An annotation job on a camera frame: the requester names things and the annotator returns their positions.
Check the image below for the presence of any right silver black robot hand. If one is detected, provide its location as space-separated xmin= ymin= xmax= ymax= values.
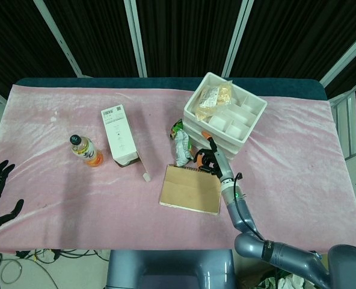
xmin=192 ymin=130 xmax=235 ymax=181

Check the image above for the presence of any white carton box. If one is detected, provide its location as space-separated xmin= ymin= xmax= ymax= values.
xmin=101 ymin=104 xmax=152 ymax=182

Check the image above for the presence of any brown cover spiral notebook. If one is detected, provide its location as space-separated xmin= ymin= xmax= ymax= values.
xmin=159 ymin=164 xmax=224 ymax=216

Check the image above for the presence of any green silver snack wrapper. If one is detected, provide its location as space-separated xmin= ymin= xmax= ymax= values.
xmin=170 ymin=119 xmax=196 ymax=167

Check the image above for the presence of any pink velvet table cloth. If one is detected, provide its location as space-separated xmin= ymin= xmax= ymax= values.
xmin=0 ymin=84 xmax=356 ymax=252

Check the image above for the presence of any clear bag of snacks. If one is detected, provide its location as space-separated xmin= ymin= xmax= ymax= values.
xmin=195 ymin=80 xmax=235 ymax=123

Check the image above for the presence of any orange drink bottle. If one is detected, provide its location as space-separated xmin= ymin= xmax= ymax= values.
xmin=69 ymin=134 xmax=105 ymax=168

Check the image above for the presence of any teal padded table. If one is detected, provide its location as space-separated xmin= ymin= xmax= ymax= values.
xmin=15 ymin=77 xmax=329 ymax=102

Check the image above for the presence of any blue-grey robot torso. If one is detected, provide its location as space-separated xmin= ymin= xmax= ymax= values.
xmin=105 ymin=249 xmax=238 ymax=289

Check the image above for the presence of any green white rag pile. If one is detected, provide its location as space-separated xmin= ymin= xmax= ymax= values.
xmin=257 ymin=270 xmax=305 ymax=289

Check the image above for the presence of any white metal rack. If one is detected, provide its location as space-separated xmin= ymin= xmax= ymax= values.
xmin=330 ymin=81 xmax=356 ymax=158

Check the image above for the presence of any black curtain backdrop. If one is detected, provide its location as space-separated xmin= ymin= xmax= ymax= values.
xmin=0 ymin=0 xmax=356 ymax=100

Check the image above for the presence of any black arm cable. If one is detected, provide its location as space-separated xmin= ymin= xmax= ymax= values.
xmin=232 ymin=172 xmax=268 ymax=241

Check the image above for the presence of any white compartmented plastic tray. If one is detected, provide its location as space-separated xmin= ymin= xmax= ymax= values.
xmin=183 ymin=71 xmax=269 ymax=166

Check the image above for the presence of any black floor cable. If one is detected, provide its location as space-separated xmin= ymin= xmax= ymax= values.
xmin=15 ymin=248 xmax=110 ymax=263

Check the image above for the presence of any white frame post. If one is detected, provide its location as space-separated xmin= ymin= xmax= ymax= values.
xmin=318 ymin=28 xmax=356 ymax=89
xmin=123 ymin=0 xmax=148 ymax=78
xmin=32 ymin=0 xmax=92 ymax=78
xmin=221 ymin=0 xmax=254 ymax=78

